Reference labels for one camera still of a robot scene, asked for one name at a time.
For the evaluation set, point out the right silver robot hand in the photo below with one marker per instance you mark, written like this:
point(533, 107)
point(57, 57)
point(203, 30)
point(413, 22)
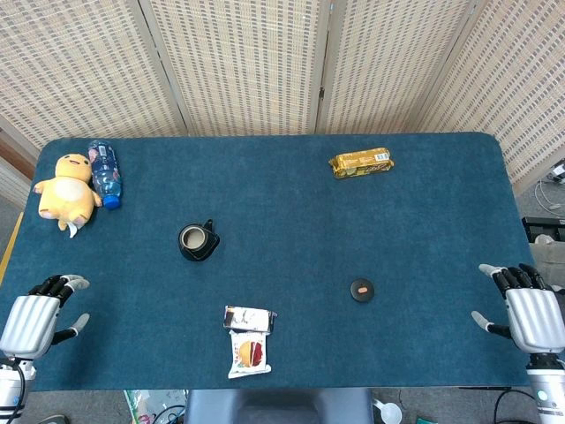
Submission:
point(534, 318)

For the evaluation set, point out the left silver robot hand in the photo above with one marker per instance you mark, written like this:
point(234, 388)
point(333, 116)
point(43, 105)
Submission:
point(28, 324)

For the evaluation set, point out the black teapot lid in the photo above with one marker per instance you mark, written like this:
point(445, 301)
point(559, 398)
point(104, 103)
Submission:
point(359, 295)

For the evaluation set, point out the black teapot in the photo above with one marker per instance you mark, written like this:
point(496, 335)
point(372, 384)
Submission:
point(208, 247)

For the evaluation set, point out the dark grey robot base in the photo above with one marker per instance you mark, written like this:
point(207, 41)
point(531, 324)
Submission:
point(278, 408)

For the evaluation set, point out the black equipment box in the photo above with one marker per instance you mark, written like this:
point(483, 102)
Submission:
point(543, 229)

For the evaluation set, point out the colourful plastic bag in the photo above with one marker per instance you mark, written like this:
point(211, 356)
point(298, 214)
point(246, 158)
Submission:
point(141, 406)

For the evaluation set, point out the yellow plush toy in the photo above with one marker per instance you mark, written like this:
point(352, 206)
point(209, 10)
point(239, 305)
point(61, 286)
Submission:
point(66, 190)

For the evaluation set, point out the white power adapter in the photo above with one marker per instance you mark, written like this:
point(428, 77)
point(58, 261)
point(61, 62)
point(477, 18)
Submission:
point(558, 170)

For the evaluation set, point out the blue water bottle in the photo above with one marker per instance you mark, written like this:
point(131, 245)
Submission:
point(105, 176)

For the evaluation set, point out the white plastic scoop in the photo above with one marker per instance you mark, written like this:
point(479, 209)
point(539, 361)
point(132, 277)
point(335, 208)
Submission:
point(390, 413)

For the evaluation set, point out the rose cake snack packet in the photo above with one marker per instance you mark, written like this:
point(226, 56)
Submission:
point(249, 353)

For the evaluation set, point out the gold snack package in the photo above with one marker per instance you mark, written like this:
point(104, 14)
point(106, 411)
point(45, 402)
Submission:
point(362, 163)

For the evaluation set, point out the blue table cloth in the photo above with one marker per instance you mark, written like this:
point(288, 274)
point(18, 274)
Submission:
point(287, 221)

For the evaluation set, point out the woven bamboo folding screen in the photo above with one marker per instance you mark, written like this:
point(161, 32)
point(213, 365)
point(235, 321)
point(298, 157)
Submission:
point(243, 66)

